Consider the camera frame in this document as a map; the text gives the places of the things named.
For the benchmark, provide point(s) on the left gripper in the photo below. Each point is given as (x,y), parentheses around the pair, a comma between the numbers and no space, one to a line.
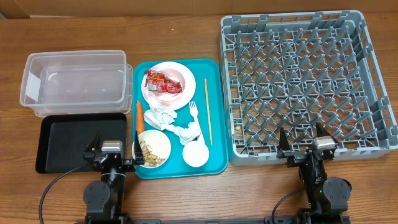
(129,163)

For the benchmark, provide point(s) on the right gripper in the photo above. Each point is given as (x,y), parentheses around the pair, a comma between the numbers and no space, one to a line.
(298,156)

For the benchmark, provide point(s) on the large white tissue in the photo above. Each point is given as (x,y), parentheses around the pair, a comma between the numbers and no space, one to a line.
(160,118)

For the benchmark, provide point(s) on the small white tissue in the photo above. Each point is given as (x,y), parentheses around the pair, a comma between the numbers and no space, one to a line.
(188,134)

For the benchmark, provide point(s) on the red snack wrapper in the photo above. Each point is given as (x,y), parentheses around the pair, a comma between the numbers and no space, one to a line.
(158,82)

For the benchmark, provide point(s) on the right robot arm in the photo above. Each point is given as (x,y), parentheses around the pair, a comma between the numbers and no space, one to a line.
(327,196)

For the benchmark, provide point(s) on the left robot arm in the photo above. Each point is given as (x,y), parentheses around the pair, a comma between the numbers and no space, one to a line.
(104,198)

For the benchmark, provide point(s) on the grey dishwasher rack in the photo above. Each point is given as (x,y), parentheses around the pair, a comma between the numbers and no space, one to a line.
(292,70)

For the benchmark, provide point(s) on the white bowl with nuts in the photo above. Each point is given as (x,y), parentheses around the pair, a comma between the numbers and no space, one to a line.
(156,148)

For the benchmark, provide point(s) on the orange carrot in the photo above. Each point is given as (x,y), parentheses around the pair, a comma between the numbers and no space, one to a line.
(140,126)

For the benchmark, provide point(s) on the black plastic tray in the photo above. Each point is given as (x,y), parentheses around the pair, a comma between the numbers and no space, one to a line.
(64,138)

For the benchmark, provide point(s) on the clear plastic bin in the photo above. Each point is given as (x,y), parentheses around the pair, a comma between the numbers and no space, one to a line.
(77,82)

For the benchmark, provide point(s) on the teal plastic tray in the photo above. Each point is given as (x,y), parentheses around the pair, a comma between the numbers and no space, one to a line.
(175,166)

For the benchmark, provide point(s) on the small white round cup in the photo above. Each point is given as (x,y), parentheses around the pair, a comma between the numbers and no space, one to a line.
(195,154)

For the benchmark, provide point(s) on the pink white plate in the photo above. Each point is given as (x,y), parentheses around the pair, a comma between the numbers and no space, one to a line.
(179,73)

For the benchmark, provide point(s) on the white plastic fork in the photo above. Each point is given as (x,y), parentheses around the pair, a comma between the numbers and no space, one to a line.
(194,113)

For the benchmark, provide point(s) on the wooden chopstick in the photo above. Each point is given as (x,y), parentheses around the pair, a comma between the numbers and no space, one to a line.
(208,111)

